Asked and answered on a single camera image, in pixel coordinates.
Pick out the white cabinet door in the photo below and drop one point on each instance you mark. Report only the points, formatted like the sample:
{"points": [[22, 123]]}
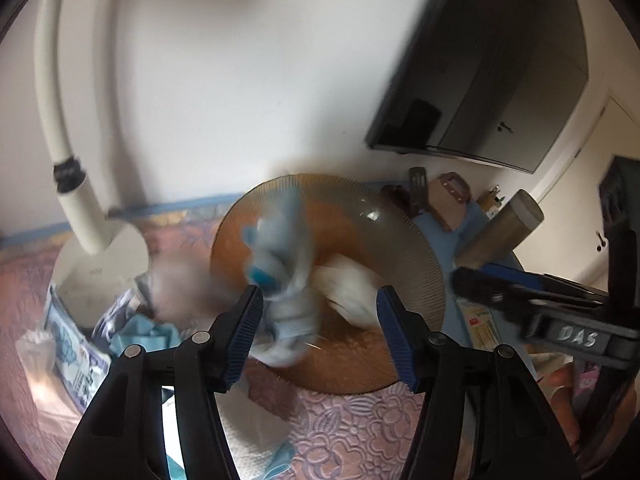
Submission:
{"points": [[585, 210]]}

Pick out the person's right hand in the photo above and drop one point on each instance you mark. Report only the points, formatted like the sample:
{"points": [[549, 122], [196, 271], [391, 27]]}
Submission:
{"points": [[562, 385]]}

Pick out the white knitted cloth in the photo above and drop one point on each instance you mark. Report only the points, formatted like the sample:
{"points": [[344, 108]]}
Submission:
{"points": [[350, 290]]}

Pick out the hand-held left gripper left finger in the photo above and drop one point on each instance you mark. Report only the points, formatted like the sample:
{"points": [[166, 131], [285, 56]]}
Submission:
{"points": [[244, 332]]}

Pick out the steel thermos bottle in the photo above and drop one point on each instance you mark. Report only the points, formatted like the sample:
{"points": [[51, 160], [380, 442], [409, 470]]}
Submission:
{"points": [[505, 227]]}

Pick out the black television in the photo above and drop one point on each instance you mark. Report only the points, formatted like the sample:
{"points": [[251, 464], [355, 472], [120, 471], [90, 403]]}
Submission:
{"points": [[475, 70]]}

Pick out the brown fluffy ball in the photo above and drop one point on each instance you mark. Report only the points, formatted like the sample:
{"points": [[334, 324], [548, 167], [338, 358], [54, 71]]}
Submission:
{"points": [[180, 290]]}

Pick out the light blue fluffy cloth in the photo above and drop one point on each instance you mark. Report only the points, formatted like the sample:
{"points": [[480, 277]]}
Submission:
{"points": [[282, 270]]}

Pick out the light blue sheet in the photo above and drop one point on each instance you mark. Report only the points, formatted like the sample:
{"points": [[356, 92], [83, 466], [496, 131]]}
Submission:
{"points": [[445, 245]]}

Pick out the blue printed plastic package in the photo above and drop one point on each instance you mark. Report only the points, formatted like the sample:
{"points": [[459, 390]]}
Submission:
{"points": [[75, 355]]}

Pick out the black slotted spatula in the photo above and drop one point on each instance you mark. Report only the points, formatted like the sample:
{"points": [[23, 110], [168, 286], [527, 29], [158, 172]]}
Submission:
{"points": [[418, 190]]}

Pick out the round woven basket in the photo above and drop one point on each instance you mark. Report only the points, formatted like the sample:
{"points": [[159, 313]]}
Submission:
{"points": [[350, 360]]}

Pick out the white printed packet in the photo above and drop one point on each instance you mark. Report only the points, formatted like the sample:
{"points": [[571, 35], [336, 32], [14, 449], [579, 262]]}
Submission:
{"points": [[480, 325]]}

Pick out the small yellow object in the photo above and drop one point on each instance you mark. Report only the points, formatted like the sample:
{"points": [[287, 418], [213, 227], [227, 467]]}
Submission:
{"points": [[494, 199]]}

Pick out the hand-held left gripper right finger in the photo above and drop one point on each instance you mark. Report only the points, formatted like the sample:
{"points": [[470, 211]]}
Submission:
{"points": [[395, 340]]}

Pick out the pink quilted bedspread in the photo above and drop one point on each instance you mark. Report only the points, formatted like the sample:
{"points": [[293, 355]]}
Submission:
{"points": [[345, 430]]}

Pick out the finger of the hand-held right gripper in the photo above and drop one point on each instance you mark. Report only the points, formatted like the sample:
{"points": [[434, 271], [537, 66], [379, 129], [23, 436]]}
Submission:
{"points": [[487, 292], [550, 287]]}

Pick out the blue face mask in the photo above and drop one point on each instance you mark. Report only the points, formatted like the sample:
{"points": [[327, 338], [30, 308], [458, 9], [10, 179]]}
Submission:
{"points": [[150, 337]]}

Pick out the white towel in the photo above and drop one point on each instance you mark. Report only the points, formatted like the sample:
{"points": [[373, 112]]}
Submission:
{"points": [[255, 425]]}

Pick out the clear plastic bag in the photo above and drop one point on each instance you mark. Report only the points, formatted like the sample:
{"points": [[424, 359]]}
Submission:
{"points": [[35, 355]]}

